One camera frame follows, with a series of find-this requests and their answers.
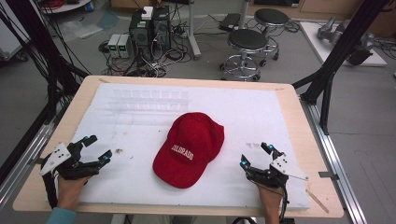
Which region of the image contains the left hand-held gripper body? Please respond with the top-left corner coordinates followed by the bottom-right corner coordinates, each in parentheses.
top-left (39, 141), bottom-right (104, 181)

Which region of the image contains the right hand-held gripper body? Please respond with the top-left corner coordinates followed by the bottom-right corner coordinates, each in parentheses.
top-left (246, 151), bottom-right (309, 189)

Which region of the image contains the red baseball cap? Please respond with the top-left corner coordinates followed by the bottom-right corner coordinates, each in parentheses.
top-left (152, 111), bottom-right (226, 189)

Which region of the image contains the person's right hand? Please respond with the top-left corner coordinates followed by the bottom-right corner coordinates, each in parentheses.
top-left (256, 183), bottom-right (285, 216)

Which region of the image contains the person's left hand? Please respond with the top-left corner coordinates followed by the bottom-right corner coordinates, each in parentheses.
top-left (56, 175), bottom-right (92, 210)

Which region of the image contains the white foam mat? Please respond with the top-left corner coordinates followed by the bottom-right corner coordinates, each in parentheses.
top-left (72, 82), bottom-right (311, 210)

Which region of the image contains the thin wooden stick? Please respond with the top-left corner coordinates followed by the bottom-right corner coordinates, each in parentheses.
top-left (305, 189), bottom-right (331, 215)

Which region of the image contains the clear plastic divided tray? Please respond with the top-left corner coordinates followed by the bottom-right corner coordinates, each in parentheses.
top-left (105, 88), bottom-right (191, 113)

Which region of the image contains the white box power supply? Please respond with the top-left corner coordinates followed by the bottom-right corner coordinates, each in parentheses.
top-left (106, 33), bottom-right (121, 59)
top-left (118, 34), bottom-right (134, 60)

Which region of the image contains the black round stool chrome base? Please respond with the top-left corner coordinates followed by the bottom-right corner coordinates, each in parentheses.
top-left (219, 28), bottom-right (271, 83)
top-left (253, 7), bottom-right (290, 62)

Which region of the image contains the clear plastic sheet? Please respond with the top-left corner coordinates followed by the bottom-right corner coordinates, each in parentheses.
top-left (58, 19), bottom-right (105, 42)

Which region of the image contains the white floor platform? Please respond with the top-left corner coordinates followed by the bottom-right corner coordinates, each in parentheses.
top-left (300, 21), bottom-right (389, 68)

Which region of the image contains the black computer tower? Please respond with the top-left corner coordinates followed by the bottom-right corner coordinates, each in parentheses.
top-left (128, 8), bottom-right (154, 63)
top-left (151, 5), bottom-right (173, 51)

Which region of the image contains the grey equipment case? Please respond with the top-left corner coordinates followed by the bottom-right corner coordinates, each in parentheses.
top-left (0, 21), bottom-right (31, 63)

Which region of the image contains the flat black device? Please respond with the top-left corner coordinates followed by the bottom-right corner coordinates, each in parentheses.
top-left (218, 12), bottom-right (243, 33)

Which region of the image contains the round white table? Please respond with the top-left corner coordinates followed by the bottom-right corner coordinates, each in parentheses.
top-left (39, 0), bottom-right (93, 15)

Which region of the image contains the small white box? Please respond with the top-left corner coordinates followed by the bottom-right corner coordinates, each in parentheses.
top-left (141, 6), bottom-right (154, 21)

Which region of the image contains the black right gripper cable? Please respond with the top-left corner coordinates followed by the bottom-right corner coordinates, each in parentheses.
top-left (278, 186), bottom-right (291, 224)

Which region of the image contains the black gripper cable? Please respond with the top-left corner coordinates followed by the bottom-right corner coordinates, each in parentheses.
top-left (41, 171), bottom-right (59, 210)
top-left (278, 186), bottom-right (291, 224)

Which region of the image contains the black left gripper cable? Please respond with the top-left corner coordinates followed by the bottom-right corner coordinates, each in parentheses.
top-left (41, 171), bottom-right (59, 210)

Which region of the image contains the aluminium rail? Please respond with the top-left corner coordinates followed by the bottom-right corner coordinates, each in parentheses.
top-left (299, 95), bottom-right (369, 224)
top-left (0, 121), bottom-right (56, 208)

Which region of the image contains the grey metal bracket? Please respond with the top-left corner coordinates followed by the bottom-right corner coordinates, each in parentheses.
top-left (318, 170), bottom-right (341, 182)

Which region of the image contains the tangle of floor cables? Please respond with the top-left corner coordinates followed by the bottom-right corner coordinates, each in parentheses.
top-left (98, 18), bottom-right (194, 78)

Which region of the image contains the black metal frame strut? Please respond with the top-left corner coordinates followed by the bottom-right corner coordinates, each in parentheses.
top-left (0, 0), bottom-right (92, 125)
top-left (291, 0), bottom-right (391, 136)

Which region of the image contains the grey metal post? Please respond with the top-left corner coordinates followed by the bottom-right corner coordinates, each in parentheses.
top-left (186, 0), bottom-right (203, 61)

